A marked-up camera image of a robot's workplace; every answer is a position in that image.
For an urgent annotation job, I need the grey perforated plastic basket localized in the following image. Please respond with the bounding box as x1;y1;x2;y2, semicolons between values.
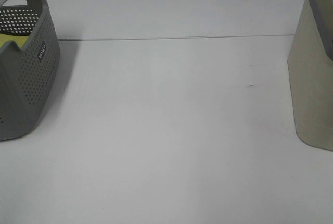
1;0;60;141

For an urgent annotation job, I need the beige plastic basket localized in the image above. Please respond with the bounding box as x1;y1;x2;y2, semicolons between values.
287;0;332;150

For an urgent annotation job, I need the yellow-green cloth in basket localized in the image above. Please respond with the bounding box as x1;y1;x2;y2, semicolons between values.
0;34;29;48

